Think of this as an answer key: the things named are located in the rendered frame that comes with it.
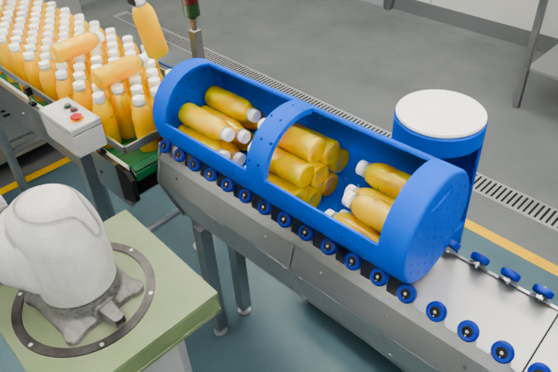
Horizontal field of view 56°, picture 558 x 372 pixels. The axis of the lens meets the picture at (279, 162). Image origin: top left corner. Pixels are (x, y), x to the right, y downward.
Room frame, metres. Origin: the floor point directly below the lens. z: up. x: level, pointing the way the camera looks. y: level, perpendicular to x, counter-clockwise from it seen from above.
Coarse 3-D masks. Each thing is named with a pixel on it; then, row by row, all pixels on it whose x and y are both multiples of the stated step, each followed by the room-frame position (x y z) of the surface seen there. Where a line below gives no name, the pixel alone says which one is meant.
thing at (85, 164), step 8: (80, 160) 1.39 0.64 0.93; (88, 160) 1.40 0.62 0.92; (80, 168) 1.40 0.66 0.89; (88, 168) 1.40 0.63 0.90; (88, 176) 1.39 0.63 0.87; (96, 176) 1.41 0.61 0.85; (88, 184) 1.39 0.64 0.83; (96, 184) 1.40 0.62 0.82; (88, 192) 1.41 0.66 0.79; (96, 192) 1.40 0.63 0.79; (96, 200) 1.39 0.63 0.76; (104, 200) 1.41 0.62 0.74; (96, 208) 1.39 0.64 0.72; (104, 208) 1.40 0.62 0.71; (104, 216) 1.40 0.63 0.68
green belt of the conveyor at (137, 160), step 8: (32, 96) 1.90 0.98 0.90; (40, 104) 1.83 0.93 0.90; (112, 152) 1.47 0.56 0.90; (136, 152) 1.47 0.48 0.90; (144, 152) 1.46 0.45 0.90; (152, 152) 1.46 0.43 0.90; (128, 160) 1.42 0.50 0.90; (136, 160) 1.42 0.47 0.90; (144, 160) 1.42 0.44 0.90; (152, 160) 1.42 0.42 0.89; (136, 168) 1.38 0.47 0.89; (152, 168) 1.41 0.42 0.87; (136, 176) 1.37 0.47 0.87; (144, 176) 1.38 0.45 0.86
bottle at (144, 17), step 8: (136, 8) 1.48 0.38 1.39; (144, 8) 1.48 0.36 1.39; (152, 8) 1.50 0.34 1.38; (136, 16) 1.48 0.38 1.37; (144, 16) 1.48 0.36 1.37; (152, 16) 1.49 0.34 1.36; (136, 24) 1.48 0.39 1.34; (144, 24) 1.47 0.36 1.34; (152, 24) 1.48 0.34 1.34; (144, 32) 1.48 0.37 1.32; (152, 32) 1.48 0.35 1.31; (160, 32) 1.51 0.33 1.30; (144, 40) 1.49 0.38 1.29; (152, 40) 1.48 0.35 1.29; (160, 40) 1.50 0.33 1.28; (144, 48) 1.50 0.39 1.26; (152, 48) 1.49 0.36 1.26; (160, 48) 1.50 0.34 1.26; (168, 48) 1.53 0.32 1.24; (152, 56) 1.50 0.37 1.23; (160, 56) 1.50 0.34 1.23
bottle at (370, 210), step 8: (352, 200) 0.92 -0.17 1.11; (360, 200) 0.90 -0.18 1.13; (368, 200) 0.90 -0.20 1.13; (376, 200) 0.89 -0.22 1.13; (352, 208) 0.90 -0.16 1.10; (360, 208) 0.89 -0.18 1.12; (368, 208) 0.88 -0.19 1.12; (376, 208) 0.87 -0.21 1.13; (384, 208) 0.87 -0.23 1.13; (360, 216) 0.88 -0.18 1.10; (368, 216) 0.87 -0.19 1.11; (376, 216) 0.86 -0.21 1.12; (384, 216) 0.85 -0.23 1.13; (368, 224) 0.86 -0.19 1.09; (376, 224) 0.85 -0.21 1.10
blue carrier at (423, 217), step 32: (192, 64) 1.43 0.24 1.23; (160, 96) 1.35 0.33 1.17; (192, 96) 1.45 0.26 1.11; (256, 96) 1.43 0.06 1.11; (288, 96) 1.22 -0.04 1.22; (160, 128) 1.33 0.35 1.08; (288, 128) 1.09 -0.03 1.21; (320, 128) 1.25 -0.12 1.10; (352, 128) 1.15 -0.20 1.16; (224, 160) 1.13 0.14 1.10; (256, 160) 1.05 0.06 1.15; (352, 160) 1.16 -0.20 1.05; (384, 160) 1.09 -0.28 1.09; (416, 160) 1.02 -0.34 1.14; (256, 192) 1.06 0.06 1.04; (416, 192) 0.82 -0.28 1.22; (448, 192) 0.85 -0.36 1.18; (320, 224) 0.90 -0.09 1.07; (384, 224) 0.79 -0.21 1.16; (416, 224) 0.76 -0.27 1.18; (448, 224) 0.87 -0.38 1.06; (384, 256) 0.77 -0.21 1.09; (416, 256) 0.77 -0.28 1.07
